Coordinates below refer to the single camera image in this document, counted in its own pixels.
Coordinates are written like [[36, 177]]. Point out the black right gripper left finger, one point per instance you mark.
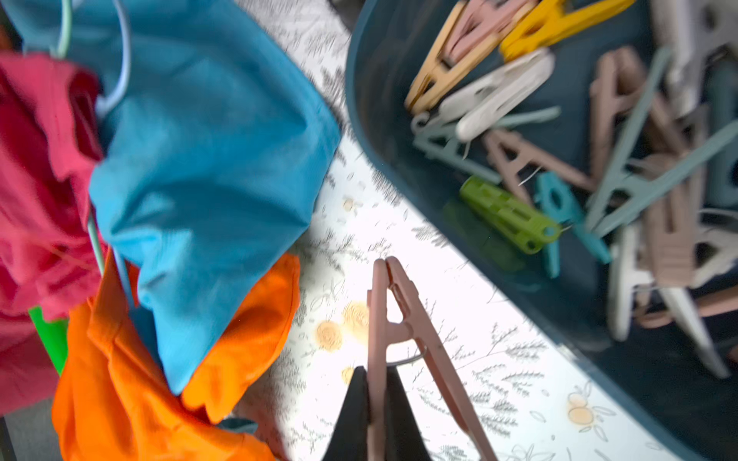
[[349, 439]]

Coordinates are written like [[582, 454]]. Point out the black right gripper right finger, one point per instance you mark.
[[403, 438]]

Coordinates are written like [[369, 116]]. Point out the dusty pink clothespin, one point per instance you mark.
[[400, 333]]

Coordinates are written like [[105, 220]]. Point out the pink t-shirt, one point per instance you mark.
[[49, 148]]

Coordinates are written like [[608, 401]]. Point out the orange t-shirt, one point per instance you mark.
[[113, 403]]

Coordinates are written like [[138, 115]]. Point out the blue t-shirt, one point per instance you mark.
[[215, 146]]

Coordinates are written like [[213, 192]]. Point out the lime green clothespin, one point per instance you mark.
[[524, 226]]

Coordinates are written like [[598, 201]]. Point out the white clothespin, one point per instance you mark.
[[482, 103]]

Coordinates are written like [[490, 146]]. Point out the teal clothespin tray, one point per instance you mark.
[[655, 375]]

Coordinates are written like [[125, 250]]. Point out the yellow clothespin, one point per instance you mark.
[[548, 24]]

